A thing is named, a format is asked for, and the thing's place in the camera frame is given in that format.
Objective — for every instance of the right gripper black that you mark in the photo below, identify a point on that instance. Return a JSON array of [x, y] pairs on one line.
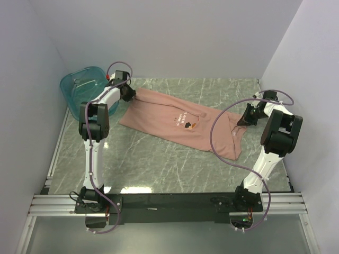
[[246, 119]]

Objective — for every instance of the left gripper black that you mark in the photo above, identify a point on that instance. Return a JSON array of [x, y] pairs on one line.
[[132, 93]]

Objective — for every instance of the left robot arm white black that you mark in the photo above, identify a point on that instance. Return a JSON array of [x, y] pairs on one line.
[[94, 129]]

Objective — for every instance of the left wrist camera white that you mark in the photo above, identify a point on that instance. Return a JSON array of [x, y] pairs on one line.
[[110, 77]]

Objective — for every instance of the pink t shirt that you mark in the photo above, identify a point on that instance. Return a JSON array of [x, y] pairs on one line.
[[185, 123]]

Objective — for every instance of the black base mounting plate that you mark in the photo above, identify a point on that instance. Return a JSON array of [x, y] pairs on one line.
[[177, 207]]

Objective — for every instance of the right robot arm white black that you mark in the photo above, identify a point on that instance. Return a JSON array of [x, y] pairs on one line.
[[278, 139]]

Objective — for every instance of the teal plastic basin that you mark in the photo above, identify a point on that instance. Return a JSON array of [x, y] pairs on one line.
[[82, 86]]

